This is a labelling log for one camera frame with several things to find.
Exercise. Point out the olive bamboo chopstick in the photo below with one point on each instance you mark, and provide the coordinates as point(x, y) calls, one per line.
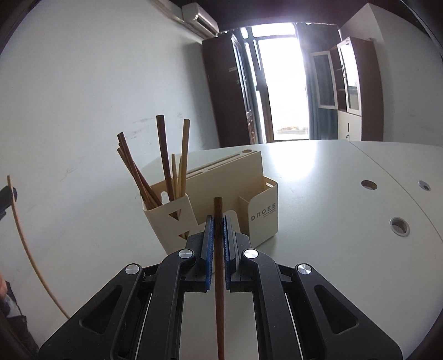
point(26, 249)

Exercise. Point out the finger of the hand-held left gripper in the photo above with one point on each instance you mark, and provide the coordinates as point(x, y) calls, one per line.
point(6, 197)

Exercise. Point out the large metal table grommet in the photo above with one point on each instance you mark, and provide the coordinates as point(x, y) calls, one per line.
point(399, 225)

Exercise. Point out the cream utensil holder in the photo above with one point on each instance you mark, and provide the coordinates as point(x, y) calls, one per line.
point(221, 173)

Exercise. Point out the white air conditioner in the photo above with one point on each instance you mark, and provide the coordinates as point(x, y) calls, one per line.
point(200, 19)

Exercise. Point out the small metal table grommet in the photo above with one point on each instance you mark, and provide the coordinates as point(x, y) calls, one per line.
point(424, 185)

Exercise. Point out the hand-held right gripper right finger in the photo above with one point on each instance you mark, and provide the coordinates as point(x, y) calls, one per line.
point(226, 256)

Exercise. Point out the person's dark clothing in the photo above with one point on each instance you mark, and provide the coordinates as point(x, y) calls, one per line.
point(17, 329)

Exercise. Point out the dark grey curtain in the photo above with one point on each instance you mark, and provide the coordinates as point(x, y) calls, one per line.
point(318, 114)

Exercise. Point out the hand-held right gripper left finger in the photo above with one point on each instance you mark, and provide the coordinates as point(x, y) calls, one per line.
point(208, 256)

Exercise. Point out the glass balcony door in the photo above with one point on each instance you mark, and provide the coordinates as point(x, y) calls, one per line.
point(280, 86)

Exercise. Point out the glass door cabinet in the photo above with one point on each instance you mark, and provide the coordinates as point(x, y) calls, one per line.
point(349, 86)

